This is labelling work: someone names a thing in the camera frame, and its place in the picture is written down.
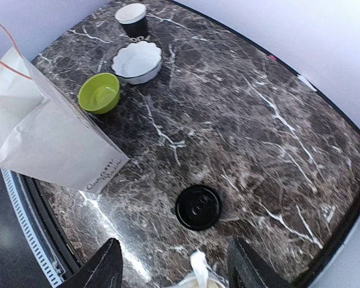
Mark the white scalloped bowl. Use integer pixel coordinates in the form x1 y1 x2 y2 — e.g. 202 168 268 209
111 41 163 85

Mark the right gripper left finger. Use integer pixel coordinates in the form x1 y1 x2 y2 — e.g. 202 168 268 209
58 238 123 288

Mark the bundle of wrapped straws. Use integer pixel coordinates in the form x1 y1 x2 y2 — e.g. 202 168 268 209
173 251 226 288

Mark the stack of black lids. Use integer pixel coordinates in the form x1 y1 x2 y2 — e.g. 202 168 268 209
175 184 223 231

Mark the green bowl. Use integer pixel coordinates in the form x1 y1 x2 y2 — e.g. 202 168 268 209
78 73 121 115

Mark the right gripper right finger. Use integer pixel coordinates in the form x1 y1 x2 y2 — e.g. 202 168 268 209
227 236 293 288

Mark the stack of paper cups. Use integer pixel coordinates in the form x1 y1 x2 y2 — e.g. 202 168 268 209
115 3 149 43

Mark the black front rail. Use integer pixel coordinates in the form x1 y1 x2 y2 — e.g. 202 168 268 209
17 175 83 280

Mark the white cable duct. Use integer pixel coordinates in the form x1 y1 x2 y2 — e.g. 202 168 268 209
1 168 66 287

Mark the kraft paper bag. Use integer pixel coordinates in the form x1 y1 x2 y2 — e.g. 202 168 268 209
0 20 130 194

